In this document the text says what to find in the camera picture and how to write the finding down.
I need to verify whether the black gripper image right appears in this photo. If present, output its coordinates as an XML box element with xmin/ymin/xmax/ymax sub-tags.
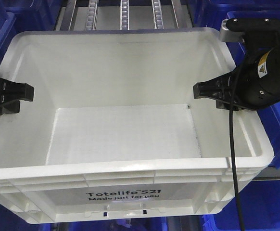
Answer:
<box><xmin>193</xmin><ymin>36</ymin><xmax>280</xmax><ymax>111</ymax></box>

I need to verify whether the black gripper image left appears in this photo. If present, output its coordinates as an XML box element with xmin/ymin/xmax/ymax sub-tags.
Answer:
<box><xmin>0</xmin><ymin>78</ymin><xmax>34</xmax><ymax>116</ymax></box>

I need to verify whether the white plastic tote bin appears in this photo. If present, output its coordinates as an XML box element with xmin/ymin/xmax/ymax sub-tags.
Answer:
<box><xmin>0</xmin><ymin>27</ymin><xmax>275</xmax><ymax>225</ymax></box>

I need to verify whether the blue bin right shelf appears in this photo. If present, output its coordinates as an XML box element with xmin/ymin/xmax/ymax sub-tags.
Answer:
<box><xmin>226</xmin><ymin>10</ymin><xmax>280</xmax><ymax>169</ymax></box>

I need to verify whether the blue bin upper left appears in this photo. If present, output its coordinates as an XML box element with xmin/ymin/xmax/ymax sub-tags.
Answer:
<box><xmin>2</xmin><ymin>0</ymin><xmax>63</xmax><ymax>34</ymax></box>

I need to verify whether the blue bin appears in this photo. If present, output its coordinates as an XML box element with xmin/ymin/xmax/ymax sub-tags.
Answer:
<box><xmin>200</xmin><ymin>180</ymin><xmax>280</xmax><ymax>231</ymax></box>
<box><xmin>187</xmin><ymin>0</ymin><xmax>280</xmax><ymax>29</ymax></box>
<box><xmin>2</xmin><ymin>0</ymin><xmax>63</xmax><ymax>34</ymax></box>

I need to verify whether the blue bin upper right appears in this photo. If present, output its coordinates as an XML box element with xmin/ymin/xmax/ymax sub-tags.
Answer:
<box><xmin>187</xmin><ymin>0</ymin><xmax>280</xmax><ymax>29</ymax></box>

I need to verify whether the blue bin lower right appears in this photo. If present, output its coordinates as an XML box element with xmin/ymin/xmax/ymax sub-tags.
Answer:
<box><xmin>200</xmin><ymin>180</ymin><xmax>280</xmax><ymax>231</ymax></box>

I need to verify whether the rear roller track right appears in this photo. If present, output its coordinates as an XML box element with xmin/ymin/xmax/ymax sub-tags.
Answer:
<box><xmin>151</xmin><ymin>0</ymin><xmax>164</xmax><ymax>29</ymax></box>

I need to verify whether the roller track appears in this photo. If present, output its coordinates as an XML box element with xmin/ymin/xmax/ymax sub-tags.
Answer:
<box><xmin>120</xmin><ymin>0</ymin><xmax>129</xmax><ymax>30</ymax></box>
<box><xmin>85</xmin><ymin>0</ymin><xmax>99</xmax><ymax>31</ymax></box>
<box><xmin>151</xmin><ymin>0</ymin><xmax>164</xmax><ymax>29</ymax></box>

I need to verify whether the rear roller track left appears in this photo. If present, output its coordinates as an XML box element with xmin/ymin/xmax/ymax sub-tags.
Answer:
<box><xmin>85</xmin><ymin>0</ymin><xmax>99</xmax><ymax>31</ymax></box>

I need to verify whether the rear roller track middle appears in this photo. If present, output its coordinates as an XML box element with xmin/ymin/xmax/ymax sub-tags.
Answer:
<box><xmin>120</xmin><ymin>0</ymin><xmax>129</xmax><ymax>30</ymax></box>

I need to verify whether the black cable image right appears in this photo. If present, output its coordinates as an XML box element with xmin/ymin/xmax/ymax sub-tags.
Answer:
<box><xmin>229</xmin><ymin>64</ymin><xmax>245</xmax><ymax>231</ymax></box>

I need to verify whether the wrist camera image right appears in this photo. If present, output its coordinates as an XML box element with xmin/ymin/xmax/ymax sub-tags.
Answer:
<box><xmin>219</xmin><ymin>18</ymin><xmax>280</xmax><ymax>51</ymax></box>

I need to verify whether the steel front shelf rail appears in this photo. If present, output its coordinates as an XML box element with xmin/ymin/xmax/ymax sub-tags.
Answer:
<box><xmin>253</xmin><ymin>167</ymin><xmax>280</xmax><ymax>181</ymax></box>

